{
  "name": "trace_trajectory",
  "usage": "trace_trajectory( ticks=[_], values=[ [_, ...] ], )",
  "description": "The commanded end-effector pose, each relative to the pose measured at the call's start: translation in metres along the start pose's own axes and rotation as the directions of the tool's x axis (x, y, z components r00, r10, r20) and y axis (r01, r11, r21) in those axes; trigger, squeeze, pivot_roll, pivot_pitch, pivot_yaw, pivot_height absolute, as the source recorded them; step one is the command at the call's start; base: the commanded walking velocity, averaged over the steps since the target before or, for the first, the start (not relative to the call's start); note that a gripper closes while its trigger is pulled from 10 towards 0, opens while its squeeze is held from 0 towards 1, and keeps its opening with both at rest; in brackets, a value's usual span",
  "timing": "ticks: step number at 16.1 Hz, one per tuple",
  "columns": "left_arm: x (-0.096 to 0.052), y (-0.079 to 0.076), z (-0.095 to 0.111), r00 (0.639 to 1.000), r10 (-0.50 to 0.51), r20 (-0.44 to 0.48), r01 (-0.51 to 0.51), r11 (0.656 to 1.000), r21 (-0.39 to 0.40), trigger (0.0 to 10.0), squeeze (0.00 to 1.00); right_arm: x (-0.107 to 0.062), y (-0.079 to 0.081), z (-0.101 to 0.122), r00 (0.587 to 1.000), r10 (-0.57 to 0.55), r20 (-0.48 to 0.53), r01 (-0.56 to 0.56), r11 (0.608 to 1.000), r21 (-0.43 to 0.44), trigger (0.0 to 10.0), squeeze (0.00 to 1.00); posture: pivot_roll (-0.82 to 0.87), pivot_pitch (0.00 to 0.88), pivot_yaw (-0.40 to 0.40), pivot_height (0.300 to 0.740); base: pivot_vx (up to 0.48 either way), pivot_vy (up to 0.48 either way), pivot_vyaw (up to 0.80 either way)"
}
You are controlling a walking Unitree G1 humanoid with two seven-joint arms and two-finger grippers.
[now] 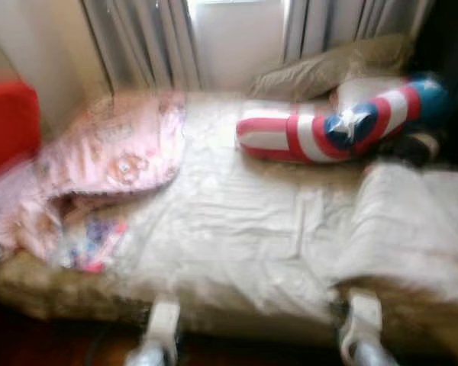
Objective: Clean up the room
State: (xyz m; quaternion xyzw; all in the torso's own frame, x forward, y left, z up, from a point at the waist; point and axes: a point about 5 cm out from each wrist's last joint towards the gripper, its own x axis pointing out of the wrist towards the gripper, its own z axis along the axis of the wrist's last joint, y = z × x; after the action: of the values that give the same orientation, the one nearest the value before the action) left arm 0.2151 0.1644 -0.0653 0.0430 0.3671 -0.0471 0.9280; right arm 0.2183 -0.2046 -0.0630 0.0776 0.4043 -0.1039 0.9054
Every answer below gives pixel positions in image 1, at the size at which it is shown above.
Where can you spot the beige pillow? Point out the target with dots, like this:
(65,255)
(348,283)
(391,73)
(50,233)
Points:
(313,76)

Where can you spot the white pillow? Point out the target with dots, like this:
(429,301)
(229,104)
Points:
(359,90)

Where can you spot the large red cushion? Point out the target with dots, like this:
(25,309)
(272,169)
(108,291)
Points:
(8,126)

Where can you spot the dark cabinet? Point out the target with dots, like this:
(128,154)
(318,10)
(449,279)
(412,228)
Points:
(454,46)

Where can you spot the grey striped curtain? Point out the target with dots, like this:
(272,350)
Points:
(328,23)
(137,46)

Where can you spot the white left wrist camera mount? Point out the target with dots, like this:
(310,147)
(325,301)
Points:
(164,324)

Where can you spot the colourful picture book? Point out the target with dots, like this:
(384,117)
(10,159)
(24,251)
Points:
(95,244)

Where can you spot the bed with leaf print sheet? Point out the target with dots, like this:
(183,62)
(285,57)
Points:
(237,229)

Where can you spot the grey-white folded blanket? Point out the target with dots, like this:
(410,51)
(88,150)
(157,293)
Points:
(412,221)

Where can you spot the black plush item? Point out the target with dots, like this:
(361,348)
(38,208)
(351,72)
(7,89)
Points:
(408,149)

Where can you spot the red white blue star bolster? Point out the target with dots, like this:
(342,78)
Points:
(305,137)

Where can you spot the pink cartoon print quilt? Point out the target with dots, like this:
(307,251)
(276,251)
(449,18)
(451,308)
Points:
(114,145)

